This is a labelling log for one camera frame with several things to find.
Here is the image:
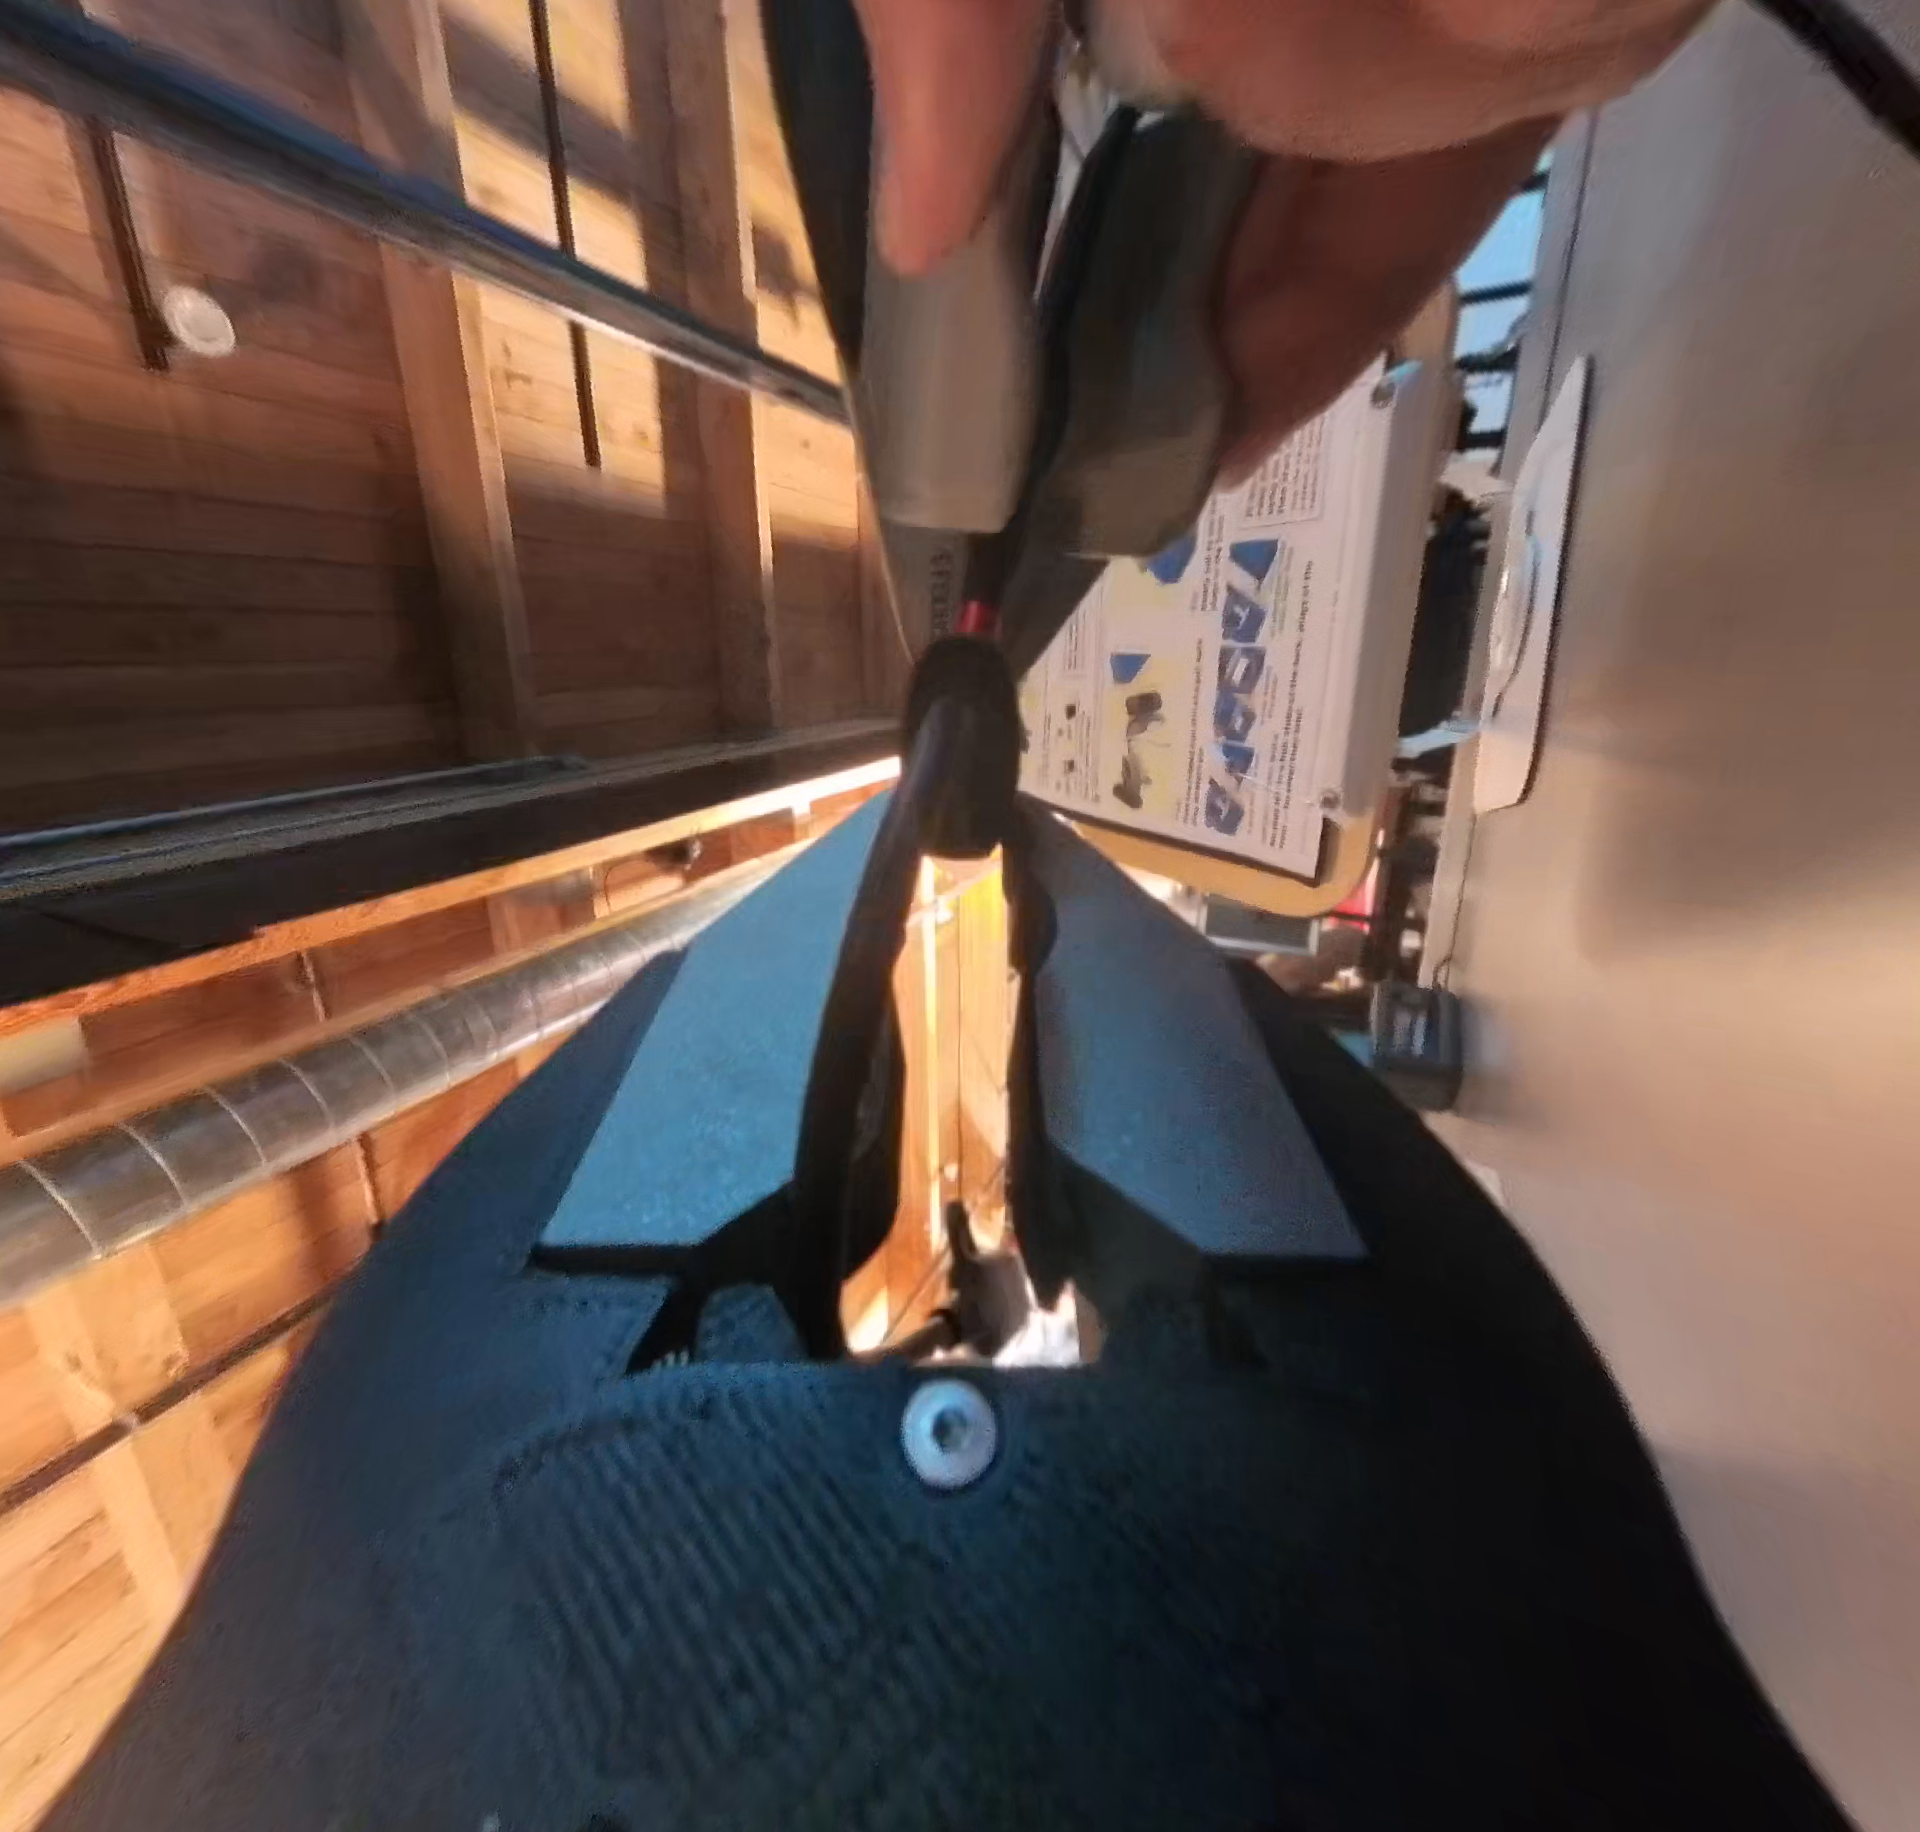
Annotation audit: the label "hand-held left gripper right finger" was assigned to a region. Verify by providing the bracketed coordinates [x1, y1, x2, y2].
[1002, 807, 1370, 1342]

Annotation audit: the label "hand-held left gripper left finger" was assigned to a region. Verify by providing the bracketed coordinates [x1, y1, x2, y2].
[538, 789, 929, 1356]

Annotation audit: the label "black usb cable red plugs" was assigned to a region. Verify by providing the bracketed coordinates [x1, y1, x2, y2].
[802, 286, 1082, 1361]

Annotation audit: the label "dark grey object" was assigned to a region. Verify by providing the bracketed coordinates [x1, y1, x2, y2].
[1035, 104, 1269, 670]

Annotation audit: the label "grey metal usb hub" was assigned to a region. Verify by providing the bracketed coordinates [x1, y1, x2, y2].
[839, 107, 1059, 663]

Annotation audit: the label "person's right hand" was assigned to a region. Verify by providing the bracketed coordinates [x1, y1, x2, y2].
[832, 0, 1848, 475]

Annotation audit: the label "black ceiling beam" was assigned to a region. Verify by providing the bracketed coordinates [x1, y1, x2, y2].
[0, 721, 901, 1007]

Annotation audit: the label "white instruction board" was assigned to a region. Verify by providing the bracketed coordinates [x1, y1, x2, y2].
[1021, 347, 1465, 919]

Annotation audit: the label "black thin rod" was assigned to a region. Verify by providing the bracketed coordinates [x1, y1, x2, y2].
[30, 0, 169, 370]
[516, 0, 607, 472]

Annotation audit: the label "silver metal duct pipe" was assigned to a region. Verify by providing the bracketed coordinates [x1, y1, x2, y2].
[0, 848, 841, 1315]

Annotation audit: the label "black metal rail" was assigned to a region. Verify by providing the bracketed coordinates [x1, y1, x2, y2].
[0, 0, 859, 423]

